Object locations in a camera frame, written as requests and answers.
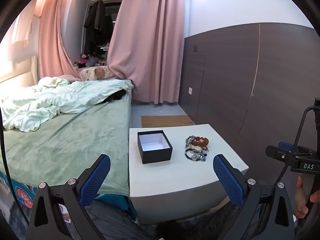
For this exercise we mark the blue printed bed skirt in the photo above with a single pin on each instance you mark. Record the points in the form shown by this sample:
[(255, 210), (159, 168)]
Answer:
[(21, 196)]

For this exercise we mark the beige padded headboard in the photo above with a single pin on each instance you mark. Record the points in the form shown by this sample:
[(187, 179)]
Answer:
[(20, 72)]

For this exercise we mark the narrow pink curtain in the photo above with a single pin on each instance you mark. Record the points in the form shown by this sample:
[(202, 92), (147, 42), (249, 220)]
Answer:
[(50, 42)]

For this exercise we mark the hanging dark clothes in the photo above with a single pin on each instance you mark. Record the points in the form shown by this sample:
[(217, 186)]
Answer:
[(96, 22)]

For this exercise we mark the flat cardboard sheet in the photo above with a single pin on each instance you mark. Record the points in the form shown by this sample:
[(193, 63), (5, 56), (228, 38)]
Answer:
[(165, 121)]

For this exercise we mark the green bedsheet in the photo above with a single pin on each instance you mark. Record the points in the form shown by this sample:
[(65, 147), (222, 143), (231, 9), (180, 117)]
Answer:
[(62, 145)]

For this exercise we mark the person's right hand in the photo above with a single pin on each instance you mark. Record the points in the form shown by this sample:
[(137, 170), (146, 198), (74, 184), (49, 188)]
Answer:
[(300, 197)]

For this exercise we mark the pink cushion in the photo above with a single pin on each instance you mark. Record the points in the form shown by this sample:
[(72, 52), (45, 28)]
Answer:
[(68, 77)]

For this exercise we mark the white side table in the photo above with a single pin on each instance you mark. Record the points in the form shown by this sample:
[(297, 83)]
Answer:
[(175, 180)]

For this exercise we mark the pile of plush toys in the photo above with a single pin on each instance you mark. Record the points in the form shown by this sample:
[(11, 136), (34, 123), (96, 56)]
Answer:
[(87, 61)]

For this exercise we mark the white wall socket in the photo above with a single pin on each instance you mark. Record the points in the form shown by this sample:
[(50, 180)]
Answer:
[(190, 91)]

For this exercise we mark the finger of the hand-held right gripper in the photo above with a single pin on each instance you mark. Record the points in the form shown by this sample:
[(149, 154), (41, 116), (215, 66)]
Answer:
[(285, 145)]

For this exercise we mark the pale green duvet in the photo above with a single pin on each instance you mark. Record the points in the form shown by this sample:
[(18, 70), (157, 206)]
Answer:
[(50, 105)]

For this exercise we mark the printed cream pillow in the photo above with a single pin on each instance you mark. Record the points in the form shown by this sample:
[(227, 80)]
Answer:
[(97, 73)]

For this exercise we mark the wide pink curtain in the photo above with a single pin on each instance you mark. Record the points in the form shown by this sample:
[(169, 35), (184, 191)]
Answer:
[(150, 42)]

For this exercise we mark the black cloth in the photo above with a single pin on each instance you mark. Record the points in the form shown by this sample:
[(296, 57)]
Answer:
[(115, 96)]

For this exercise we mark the black jewelry box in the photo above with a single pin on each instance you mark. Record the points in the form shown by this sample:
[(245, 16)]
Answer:
[(156, 156)]

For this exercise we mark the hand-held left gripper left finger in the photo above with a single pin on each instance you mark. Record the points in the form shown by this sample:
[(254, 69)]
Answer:
[(96, 177)]

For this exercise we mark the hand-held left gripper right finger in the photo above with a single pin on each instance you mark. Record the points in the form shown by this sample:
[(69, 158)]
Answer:
[(227, 177)]

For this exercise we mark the clear plastic bag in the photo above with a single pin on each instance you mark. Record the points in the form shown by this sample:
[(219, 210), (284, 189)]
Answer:
[(194, 148)]

